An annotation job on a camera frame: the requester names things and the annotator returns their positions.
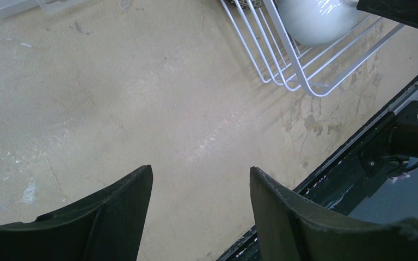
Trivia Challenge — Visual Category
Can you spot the black table edge rail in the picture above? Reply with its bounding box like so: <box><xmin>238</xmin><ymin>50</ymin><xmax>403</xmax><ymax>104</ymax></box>
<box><xmin>220</xmin><ymin>75</ymin><xmax>418</xmax><ymax>260</ymax></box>

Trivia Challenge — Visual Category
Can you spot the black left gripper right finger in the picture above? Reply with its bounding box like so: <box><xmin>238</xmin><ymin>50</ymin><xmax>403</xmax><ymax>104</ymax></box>
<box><xmin>249</xmin><ymin>167</ymin><xmax>418</xmax><ymax>260</ymax></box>

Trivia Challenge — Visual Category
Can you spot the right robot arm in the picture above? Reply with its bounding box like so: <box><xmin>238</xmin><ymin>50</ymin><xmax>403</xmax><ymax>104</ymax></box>
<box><xmin>357</xmin><ymin>1</ymin><xmax>418</xmax><ymax>178</ymax></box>

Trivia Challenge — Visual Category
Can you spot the white bowl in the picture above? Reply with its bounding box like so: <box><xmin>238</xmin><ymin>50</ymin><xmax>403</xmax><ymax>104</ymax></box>
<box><xmin>276</xmin><ymin>0</ymin><xmax>361</xmax><ymax>47</ymax></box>

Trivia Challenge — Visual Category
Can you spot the brown rimmed beige bowl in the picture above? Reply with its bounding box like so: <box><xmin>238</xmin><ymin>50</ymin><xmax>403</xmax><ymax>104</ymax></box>
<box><xmin>226</xmin><ymin>0</ymin><xmax>265</xmax><ymax>9</ymax></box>

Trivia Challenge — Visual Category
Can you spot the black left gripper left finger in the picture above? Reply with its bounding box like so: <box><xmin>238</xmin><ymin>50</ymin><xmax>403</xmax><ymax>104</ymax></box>
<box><xmin>0</xmin><ymin>165</ymin><xmax>153</xmax><ymax>260</ymax></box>

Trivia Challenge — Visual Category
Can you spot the clear plastic screw box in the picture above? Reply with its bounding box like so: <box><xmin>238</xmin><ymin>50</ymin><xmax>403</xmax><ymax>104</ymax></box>
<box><xmin>0</xmin><ymin>0</ymin><xmax>84</xmax><ymax>18</ymax></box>

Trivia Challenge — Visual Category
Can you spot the white wire dish rack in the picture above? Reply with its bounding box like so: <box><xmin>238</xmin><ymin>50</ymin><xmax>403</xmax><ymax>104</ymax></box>
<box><xmin>221</xmin><ymin>1</ymin><xmax>404</xmax><ymax>97</ymax></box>

